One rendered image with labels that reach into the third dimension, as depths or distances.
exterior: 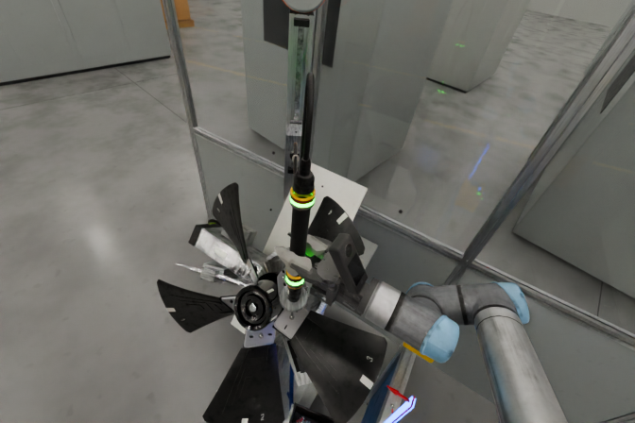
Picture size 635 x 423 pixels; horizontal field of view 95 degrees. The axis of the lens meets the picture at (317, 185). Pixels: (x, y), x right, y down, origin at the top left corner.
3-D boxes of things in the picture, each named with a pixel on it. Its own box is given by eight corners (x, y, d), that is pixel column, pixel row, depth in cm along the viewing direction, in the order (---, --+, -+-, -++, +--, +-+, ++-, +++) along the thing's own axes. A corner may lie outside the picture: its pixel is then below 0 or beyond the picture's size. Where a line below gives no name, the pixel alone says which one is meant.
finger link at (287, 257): (268, 271, 61) (308, 288, 59) (267, 254, 57) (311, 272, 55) (275, 260, 64) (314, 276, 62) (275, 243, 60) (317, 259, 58)
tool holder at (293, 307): (280, 279, 77) (281, 257, 71) (306, 279, 78) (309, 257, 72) (278, 313, 70) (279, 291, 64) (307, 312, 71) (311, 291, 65)
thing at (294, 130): (286, 138, 121) (286, 120, 116) (303, 139, 122) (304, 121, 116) (285, 152, 113) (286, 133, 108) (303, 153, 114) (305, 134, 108)
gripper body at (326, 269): (305, 292, 60) (357, 326, 56) (309, 269, 55) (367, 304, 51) (324, 266, 66) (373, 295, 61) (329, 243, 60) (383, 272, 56)
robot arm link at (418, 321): (441, 350, 55) (442, 378, 47) (387, 317, 59) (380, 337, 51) (460, 315, 54) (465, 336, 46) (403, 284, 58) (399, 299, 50)
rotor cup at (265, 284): (256, 267, 92) (231, 276, 80) (299, 277, 87) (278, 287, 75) (250, 313, 91) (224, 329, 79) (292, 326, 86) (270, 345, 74)
